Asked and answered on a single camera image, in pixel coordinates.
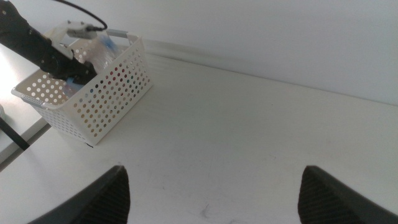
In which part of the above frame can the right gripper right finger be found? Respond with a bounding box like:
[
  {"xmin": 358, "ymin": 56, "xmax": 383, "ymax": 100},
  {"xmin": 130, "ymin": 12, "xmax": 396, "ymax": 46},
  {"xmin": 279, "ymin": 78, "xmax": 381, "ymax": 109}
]
[{"xmin": 297, "ymin": 164, "xmax": 398, "ymax": 224}]

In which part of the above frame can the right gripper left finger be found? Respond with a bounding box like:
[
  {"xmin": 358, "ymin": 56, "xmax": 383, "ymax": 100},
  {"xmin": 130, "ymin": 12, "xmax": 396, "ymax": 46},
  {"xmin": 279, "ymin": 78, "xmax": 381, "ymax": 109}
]
[{"xmin": 27, "ymin": 164, "xmax": 131, "ymax": 224}]

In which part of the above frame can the clear water bottle blue cap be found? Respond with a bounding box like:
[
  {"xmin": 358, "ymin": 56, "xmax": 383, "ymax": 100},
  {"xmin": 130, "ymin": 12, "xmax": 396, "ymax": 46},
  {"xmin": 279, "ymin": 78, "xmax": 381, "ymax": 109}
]
[{"xmin": 63, "ymin": 34, "xmax": 119, "ymax": 98}]

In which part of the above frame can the white perforated plastic basket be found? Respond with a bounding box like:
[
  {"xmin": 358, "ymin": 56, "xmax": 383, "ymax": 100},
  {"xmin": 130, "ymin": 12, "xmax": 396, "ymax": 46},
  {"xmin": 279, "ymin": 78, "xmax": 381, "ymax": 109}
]
[{"xmin": 11, "ymin": 29, "xmax": 154, "ymax": 147}]

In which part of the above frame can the black slanted bar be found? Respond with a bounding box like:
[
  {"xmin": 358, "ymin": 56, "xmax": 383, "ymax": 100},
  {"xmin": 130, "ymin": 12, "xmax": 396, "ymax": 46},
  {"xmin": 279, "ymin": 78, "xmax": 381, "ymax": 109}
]
[{"xmin": 0, "ymin": 116, "xmax": 31, "ymax": 152}]

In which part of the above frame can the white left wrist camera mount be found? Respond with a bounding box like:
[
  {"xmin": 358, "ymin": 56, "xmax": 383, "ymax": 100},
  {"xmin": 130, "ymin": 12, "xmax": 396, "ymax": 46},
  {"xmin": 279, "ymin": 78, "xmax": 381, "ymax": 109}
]
[{"xmin": 45, "ymin": 20, "xmax": 100, "ymax": 60}]

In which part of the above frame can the black braided camera cable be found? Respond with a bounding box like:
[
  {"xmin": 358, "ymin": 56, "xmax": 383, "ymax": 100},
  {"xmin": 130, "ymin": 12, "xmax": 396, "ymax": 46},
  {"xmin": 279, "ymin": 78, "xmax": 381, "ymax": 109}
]
[{"xmin": 52, "ymin": 0, "xmax": 109, "ymax": 32}]

